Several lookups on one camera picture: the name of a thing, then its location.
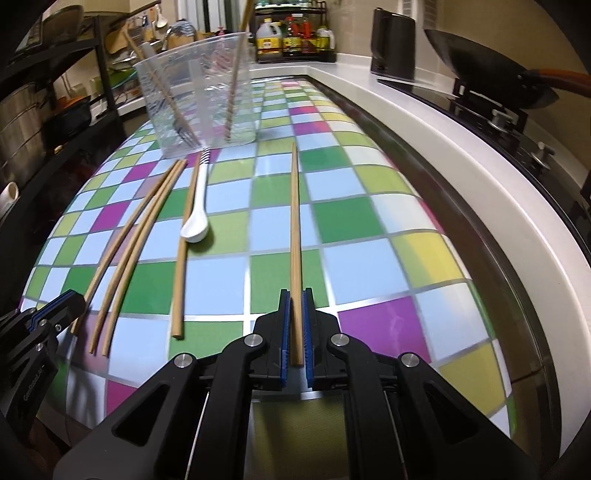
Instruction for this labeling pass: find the grey handled fork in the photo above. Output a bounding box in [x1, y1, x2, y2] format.
[140, 42, 199, 149]

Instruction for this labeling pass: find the black spice rack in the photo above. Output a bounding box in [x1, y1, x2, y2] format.
[249, 1, 337, 64]

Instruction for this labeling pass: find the white paper roll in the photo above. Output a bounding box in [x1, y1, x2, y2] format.
[0, 182, 19, 218]

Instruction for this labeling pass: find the yellow label oil bottle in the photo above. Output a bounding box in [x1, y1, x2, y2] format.
[256, 18, 283, 62]

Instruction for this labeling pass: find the white striped spoon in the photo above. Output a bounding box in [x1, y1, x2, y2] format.
[180, 148, 211, 243]

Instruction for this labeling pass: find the black electric kettle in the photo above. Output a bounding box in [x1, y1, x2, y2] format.
[370, 8, 416, 81]

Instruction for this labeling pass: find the stainless steel stock pot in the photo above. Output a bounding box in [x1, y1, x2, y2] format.
[1, 83, 46, 187]

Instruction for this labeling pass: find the black wok orange handle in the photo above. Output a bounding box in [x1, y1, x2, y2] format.
[425, 29, 590, 110]

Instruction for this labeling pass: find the black gas stove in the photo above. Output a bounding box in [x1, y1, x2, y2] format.
[378, 77, 590, 259]

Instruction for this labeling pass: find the clear plastic container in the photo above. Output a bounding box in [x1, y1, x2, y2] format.
[135, 33, 256, 158]

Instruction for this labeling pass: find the black shelving rack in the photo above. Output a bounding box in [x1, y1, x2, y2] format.
[1, 1, 129, 310]

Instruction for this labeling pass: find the checkered table cover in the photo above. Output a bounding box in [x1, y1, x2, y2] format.
[22, 78, 515, 466]

